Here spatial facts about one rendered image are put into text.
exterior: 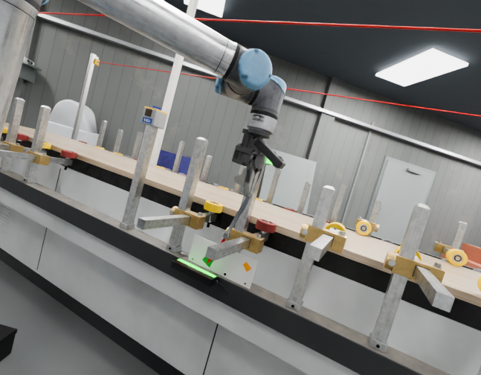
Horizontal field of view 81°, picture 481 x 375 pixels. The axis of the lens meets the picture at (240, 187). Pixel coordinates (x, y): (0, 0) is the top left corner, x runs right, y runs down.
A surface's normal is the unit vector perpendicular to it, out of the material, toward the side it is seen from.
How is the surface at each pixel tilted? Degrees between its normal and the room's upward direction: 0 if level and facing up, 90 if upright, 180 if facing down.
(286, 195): 77
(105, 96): 90
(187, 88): 90
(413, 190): 90
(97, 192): 90
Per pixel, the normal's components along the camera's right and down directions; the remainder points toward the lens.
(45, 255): -0.41, -0.04
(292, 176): 0.22, -0.11
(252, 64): 0.39, 0.18
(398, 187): 0.15, 0.11
